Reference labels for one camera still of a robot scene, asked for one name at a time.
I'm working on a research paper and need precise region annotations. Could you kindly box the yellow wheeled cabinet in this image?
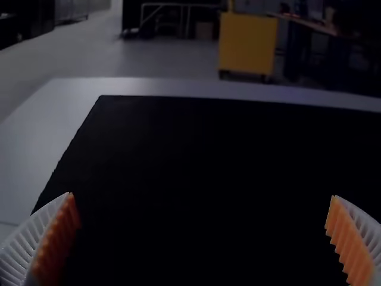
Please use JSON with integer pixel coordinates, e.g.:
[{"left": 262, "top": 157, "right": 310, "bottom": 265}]
[{"left": 217, "top": 11, "right": 279, "bottom": 84}]

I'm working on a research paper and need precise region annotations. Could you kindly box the black mat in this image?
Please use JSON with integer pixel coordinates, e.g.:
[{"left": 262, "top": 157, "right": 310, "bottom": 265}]
[{"left": 29, "top": 95, "right": 381, "bottom": 286}]

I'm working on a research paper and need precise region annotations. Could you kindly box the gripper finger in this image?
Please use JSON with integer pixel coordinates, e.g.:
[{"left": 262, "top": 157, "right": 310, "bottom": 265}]
[
  {"left": 0, "top": 191, "right": 82, "bottom": 286},
  {"left": 324, "top": 194, "right": 381, "bottom": 286}
]

